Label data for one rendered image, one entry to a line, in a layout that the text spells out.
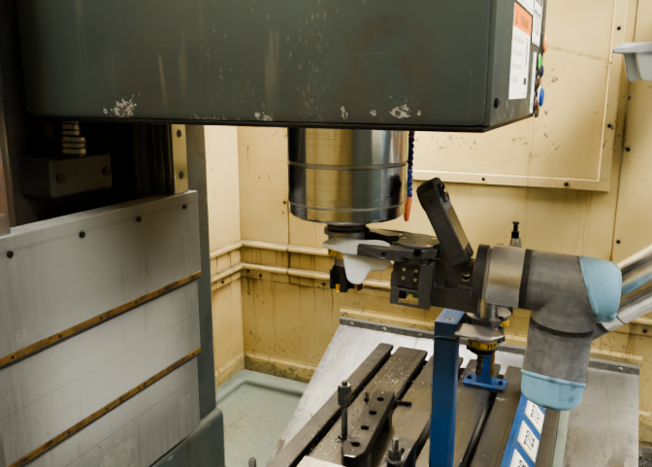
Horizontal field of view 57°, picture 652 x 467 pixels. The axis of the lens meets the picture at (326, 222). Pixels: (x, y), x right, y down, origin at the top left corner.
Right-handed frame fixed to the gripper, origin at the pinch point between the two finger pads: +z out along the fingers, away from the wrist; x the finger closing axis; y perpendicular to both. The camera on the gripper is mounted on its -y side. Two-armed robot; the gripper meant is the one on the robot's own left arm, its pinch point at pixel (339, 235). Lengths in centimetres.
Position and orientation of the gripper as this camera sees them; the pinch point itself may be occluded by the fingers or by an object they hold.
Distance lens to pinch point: 83.3
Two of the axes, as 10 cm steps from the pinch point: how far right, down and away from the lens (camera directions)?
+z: -9.4, -1.3, 3.3
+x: 3.5, -2.0, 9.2
